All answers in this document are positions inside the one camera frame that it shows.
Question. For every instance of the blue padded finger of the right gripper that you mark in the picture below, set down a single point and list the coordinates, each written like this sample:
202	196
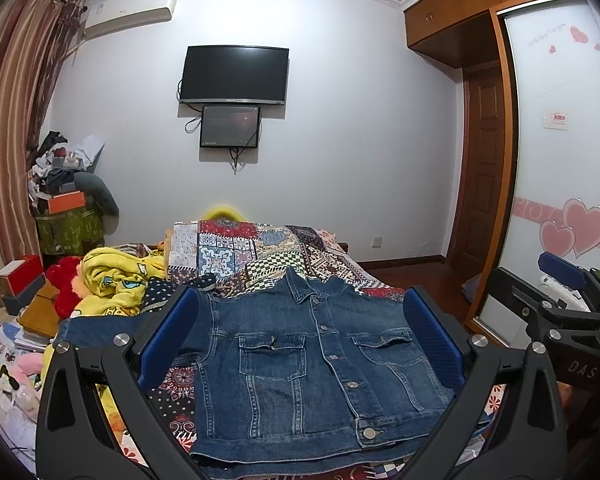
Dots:
585	282

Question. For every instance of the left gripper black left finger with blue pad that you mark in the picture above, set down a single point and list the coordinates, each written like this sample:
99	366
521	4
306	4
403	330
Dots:
95	420

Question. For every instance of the blue denim jacket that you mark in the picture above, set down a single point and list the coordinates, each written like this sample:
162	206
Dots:
304	377

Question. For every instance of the pink plush toy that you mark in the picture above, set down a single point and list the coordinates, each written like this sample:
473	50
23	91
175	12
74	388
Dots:
28	364

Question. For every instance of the white sliding door hearts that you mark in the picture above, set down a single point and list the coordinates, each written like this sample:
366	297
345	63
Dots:
553	49

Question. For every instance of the brown wooden room door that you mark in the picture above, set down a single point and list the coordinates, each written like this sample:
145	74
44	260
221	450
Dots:
481	171

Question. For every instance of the yellow cartoon fleece blanket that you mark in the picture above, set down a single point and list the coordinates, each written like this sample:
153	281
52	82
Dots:
111	283

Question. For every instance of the red plush toy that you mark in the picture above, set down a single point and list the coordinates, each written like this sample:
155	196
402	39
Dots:
61	274

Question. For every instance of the red and white box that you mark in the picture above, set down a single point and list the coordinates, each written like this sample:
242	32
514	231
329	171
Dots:
18	274

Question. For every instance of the green patterned storage box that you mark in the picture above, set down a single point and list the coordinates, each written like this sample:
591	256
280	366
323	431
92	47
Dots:
71	233

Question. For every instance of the colourful patchwork bedspread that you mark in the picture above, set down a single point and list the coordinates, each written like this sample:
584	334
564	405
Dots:
245	257

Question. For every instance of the orange box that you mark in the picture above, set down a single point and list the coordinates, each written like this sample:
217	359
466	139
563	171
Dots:
68	201

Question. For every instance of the dark green grey cushion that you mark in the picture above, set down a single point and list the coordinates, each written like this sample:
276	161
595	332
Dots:
95	188

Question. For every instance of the yellow plush behind bed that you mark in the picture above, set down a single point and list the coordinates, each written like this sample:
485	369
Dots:
223	212

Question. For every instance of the wooden wardrobe with cabinets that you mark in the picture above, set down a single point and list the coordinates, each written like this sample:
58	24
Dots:
466	34

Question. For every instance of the striped red brown curtain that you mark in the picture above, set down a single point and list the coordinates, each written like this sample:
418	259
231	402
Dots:
35	36

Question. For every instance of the white air conditioner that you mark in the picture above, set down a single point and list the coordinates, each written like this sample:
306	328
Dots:
110	16

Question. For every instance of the white wall socket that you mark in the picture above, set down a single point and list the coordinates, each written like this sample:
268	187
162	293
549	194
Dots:
376	242

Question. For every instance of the small black wall monitor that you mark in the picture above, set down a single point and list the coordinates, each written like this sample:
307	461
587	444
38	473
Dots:
230	126

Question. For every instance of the black wall television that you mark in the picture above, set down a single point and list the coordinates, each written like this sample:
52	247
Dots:
234	74

